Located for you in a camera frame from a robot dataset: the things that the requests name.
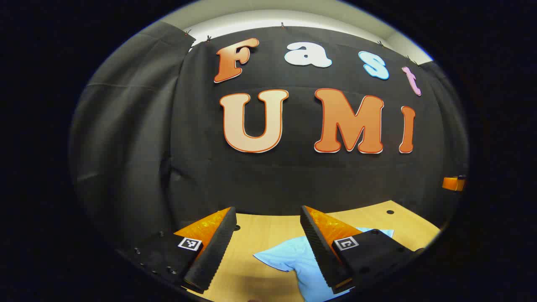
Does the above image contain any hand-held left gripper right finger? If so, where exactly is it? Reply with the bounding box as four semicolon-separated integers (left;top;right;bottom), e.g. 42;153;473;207
300;205;426;294

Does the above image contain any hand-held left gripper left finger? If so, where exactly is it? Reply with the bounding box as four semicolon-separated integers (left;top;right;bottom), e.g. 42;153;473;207
117;206;238;294

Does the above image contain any light blue T-shirt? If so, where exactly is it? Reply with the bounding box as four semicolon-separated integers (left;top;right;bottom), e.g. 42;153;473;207
253;228;395;302

